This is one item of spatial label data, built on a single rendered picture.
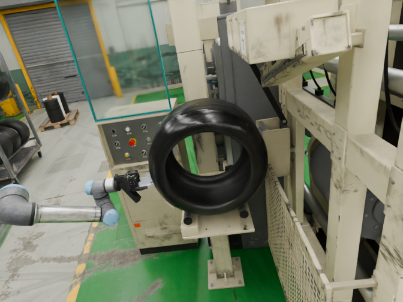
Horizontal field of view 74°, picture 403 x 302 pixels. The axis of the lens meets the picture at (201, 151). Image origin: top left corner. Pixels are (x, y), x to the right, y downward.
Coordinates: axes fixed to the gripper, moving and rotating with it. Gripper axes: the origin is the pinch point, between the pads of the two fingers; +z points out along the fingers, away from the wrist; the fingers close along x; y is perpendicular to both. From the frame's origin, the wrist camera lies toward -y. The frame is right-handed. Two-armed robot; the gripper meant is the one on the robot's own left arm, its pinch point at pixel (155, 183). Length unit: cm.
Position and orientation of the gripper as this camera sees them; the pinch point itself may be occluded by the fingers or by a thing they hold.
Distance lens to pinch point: 137.5
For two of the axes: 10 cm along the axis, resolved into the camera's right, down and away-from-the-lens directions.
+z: 9.9, -1.2, -0.6
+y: -1.4, -9.0, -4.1
